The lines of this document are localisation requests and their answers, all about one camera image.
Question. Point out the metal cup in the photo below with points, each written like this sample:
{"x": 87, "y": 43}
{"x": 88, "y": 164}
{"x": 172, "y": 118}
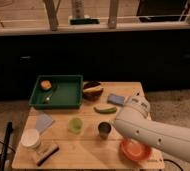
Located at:
{"x": 104, "y": 129}

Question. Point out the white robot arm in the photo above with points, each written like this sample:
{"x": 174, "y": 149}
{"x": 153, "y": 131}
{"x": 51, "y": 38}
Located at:
{"x": 132, "y": 122}

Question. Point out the green plastic tray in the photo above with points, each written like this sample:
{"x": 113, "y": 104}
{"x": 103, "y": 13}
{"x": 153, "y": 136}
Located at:
{"x": 66, "y": 90}

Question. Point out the dark brown bowl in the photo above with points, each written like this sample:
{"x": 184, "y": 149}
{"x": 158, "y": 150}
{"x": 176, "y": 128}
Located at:
{"x": 92, "y": 90}

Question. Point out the blue sponge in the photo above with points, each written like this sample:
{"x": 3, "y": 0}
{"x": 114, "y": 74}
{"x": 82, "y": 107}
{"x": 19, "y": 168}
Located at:
{"x": 116, "y": 99}

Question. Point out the green cucumber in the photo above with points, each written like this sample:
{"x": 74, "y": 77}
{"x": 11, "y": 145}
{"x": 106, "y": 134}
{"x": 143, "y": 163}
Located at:
{"x": 110, "y": 110}

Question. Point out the green plastic cup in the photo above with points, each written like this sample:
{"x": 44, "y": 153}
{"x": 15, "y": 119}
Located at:
{"x": 75, "y": 125}

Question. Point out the small metal spoon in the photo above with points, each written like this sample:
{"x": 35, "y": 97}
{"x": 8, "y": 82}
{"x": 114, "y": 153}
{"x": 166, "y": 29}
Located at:
{"x": 48, "y": 98}

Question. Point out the blue cloth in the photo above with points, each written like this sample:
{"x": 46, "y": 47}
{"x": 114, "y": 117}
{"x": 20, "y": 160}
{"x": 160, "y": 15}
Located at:
{"x": 43, "y": 122}

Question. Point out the green base stand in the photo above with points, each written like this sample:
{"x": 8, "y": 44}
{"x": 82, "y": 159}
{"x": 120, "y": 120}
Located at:
{"x": 84, "y": 21}

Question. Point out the orange plastic bowl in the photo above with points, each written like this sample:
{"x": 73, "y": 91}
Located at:
{"x": 135, "y": 151}

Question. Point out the wooden block brush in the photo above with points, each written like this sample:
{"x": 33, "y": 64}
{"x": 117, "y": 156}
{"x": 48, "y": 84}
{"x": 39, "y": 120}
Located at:
{"x": 43, "y": 152}

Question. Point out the white paper cup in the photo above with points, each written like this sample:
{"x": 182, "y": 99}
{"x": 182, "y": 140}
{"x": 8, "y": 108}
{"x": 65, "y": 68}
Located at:
{"x": 30, "y": 138}

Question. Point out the black pole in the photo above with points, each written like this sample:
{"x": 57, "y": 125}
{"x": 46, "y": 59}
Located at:
{"x": 4, "y": 150}

